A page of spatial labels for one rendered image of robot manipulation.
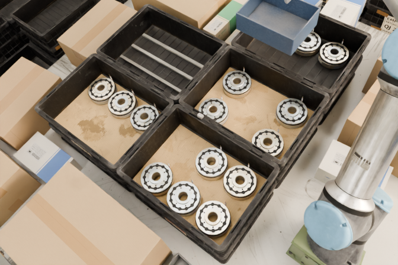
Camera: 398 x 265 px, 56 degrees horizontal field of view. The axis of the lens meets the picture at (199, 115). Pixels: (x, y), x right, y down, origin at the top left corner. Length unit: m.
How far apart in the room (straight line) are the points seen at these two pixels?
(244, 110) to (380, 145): 0.58
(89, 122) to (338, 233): 0.91
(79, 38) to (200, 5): 0.51
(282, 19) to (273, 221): 0.66
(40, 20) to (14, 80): 0.83
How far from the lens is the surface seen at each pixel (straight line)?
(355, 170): 0.88
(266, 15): 1.25
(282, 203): 1.32
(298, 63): 1.44
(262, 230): 1.28
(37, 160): 1.46
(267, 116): 1.30
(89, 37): 1.61
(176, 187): 1.17
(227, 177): 1.17
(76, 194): 1.21
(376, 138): 0.86
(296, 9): 1.24
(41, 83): 1.55
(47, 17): 2.39
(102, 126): 1.37
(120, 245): 1.12
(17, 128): 1.50
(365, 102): 1.35
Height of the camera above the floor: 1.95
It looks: 59 degrees down
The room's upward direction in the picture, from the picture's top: 11 degrees counter-clockwise
